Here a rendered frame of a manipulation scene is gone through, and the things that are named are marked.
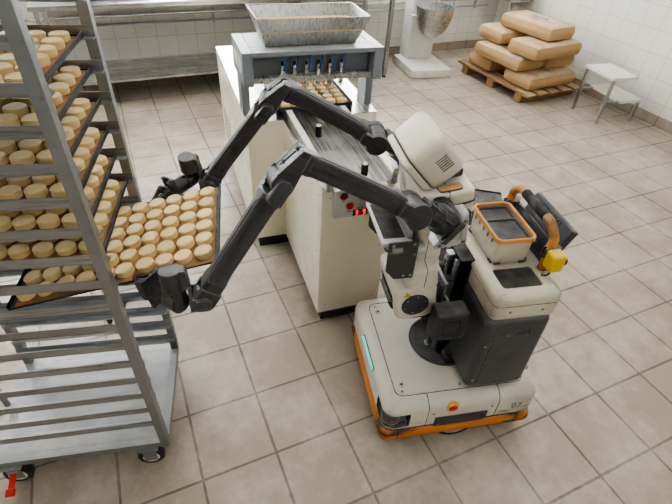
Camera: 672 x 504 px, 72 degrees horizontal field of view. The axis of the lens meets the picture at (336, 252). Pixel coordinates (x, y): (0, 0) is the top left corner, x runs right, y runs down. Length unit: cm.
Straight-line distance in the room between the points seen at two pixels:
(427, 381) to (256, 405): 77
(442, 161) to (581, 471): 149
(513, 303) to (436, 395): 53
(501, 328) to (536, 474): 74
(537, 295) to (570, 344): 111
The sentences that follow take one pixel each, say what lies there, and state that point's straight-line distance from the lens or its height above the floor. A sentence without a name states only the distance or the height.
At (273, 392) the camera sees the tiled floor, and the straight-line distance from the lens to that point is 226.
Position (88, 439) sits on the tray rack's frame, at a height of 15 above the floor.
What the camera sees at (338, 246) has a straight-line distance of 217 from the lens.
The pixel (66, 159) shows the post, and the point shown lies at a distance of 118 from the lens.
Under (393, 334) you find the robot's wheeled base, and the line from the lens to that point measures 213.
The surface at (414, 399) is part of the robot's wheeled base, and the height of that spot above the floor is 28.
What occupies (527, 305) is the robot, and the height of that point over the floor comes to 77.
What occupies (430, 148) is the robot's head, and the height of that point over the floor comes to 128.
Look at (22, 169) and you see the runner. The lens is 126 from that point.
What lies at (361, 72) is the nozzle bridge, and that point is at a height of 105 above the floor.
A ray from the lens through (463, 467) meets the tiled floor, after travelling 218.
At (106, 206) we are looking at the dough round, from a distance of 156.
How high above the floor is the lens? 188
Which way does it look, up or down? 40 degrees down
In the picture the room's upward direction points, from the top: 4 degrees clockwise
